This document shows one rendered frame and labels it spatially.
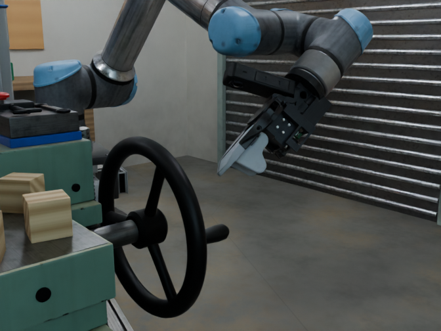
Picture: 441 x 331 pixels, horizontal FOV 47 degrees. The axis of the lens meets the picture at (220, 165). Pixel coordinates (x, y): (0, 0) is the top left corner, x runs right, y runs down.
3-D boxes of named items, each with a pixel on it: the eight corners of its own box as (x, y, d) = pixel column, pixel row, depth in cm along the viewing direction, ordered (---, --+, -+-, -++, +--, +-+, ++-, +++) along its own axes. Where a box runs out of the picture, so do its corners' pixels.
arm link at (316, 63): (314, 43, 80) (294, 60, 88) (298, 62, 79) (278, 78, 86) (348, 75, 81) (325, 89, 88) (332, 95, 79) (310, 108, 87)
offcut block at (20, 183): (0, 212, 59) (-3, 178, 58) (16, 203, 62) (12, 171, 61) (33, 214, 59) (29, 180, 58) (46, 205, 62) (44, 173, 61)
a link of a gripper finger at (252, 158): (247, 193, 74) (285, 148, 77) (218, 166, 73) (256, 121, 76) (241, 195, 77) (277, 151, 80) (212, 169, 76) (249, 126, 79)
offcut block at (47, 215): (31, 243, 50) (27, 203, 49) (25, 232, 53) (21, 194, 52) (73, 236, 52) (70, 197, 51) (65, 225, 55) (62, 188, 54)
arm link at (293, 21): (247, 3, 88) (296, 14, 82) (285, 6, 96) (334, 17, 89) (239, 48, 91) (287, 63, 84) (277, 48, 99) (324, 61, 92)
